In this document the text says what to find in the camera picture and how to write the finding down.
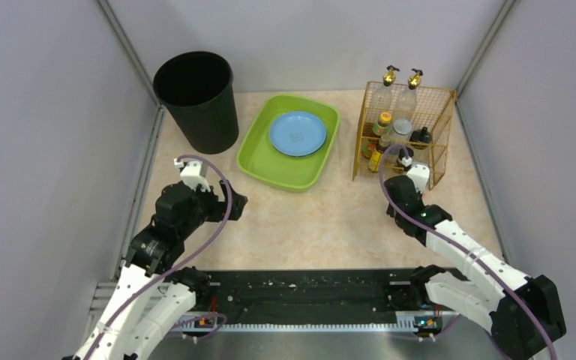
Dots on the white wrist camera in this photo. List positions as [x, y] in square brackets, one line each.
[192, 173]
[420, 174]

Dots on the black lid jar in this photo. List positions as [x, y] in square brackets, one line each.
[421, 139]

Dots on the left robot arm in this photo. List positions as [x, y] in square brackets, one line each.
[152, 294]

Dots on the clear glass bottle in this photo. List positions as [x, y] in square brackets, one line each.
[406, 101]

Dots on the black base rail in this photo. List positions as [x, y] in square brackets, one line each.
[350, 300]

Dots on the black plastic trash bin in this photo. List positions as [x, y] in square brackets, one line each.
[197, 90]

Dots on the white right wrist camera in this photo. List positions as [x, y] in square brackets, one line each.
[420, 174]

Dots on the green plastic basin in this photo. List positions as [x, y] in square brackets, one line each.
[259, 159]

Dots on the blue plate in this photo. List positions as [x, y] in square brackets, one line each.
[297, 134]

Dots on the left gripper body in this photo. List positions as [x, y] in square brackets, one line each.
[226, 199]

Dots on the small brown cap bottle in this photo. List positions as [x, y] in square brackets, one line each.
[379, 152]

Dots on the small dark spice bottle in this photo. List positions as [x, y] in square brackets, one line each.
[404, 160]

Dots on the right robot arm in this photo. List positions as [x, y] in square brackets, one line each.
[522, 314]

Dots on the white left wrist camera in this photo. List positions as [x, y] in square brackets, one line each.
[192, 173]

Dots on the gold wire rack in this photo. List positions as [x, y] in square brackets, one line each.
[435, 109]

